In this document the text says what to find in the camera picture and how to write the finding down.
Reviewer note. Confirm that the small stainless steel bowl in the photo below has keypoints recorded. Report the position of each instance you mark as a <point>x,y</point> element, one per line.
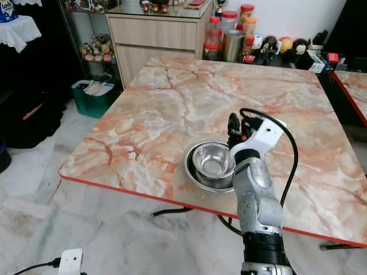
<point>212,160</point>

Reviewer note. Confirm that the black bag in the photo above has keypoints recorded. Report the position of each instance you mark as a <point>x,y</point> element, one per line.
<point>31,119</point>

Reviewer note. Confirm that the stainless steel canister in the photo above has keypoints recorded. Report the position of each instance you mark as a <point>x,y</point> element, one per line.
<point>233,46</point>

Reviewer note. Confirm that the wide clear red lid jar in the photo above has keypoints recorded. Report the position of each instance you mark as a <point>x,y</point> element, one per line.
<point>229,20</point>

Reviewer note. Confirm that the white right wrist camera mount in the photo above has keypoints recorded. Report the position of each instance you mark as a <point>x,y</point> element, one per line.
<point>266,134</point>

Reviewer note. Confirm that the dark round stool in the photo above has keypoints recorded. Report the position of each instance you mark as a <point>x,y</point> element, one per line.
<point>4,159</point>

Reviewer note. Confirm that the dark trophy cup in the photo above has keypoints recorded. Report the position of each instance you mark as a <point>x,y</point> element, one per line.
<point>219,7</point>

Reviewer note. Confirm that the small red spice jar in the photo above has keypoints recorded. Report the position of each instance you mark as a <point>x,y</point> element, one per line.
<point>249,46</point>

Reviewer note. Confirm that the wide stainless steel plate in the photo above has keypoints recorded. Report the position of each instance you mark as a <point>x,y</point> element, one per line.
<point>206,183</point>

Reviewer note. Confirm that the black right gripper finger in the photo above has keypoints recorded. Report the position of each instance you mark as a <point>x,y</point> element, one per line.
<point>239,121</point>
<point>231,127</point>

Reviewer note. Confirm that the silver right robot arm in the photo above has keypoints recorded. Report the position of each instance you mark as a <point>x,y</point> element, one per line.
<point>261,200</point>

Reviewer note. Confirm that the short red lid jar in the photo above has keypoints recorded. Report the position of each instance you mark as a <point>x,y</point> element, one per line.
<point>211,51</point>

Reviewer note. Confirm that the light wooden drawer cabinet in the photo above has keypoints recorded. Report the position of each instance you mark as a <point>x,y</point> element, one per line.
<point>157,37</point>

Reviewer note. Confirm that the green plastic bin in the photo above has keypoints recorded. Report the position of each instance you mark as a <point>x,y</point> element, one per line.
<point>92,102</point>

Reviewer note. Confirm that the yellow round plush toy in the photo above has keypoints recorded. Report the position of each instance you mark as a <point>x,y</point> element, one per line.
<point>285,45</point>

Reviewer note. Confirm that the black white box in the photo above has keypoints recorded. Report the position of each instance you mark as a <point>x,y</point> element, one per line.
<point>309,61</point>

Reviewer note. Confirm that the small red box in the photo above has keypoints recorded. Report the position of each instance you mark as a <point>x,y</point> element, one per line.
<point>333,57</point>

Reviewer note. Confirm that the glass display shelf with figurines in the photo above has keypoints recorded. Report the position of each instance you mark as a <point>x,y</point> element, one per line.
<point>94,48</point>

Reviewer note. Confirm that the black white plush toy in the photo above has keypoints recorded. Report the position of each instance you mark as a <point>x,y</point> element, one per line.
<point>300,47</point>

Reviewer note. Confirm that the orange lid plastic jar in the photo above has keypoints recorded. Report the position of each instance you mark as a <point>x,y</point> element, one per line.
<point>249,27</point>

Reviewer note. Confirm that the white lace cloth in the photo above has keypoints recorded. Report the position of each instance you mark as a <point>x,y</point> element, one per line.
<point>18,31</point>

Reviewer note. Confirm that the red lid jar orange contents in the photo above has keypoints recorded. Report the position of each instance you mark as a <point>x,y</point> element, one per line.
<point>246,11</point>

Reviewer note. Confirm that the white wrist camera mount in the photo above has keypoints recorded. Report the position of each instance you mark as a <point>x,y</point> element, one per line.
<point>71,262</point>
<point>266,134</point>

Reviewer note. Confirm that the black flat panel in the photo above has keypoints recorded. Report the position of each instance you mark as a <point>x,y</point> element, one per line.
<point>347,28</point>

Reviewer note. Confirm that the blue white snack package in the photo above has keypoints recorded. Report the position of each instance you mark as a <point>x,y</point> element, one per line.
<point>8,10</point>

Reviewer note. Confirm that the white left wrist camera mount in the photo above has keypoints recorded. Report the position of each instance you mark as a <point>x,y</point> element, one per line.
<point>71,262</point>

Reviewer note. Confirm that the tall red lid jar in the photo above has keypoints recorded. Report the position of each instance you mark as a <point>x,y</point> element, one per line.
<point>214,30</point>

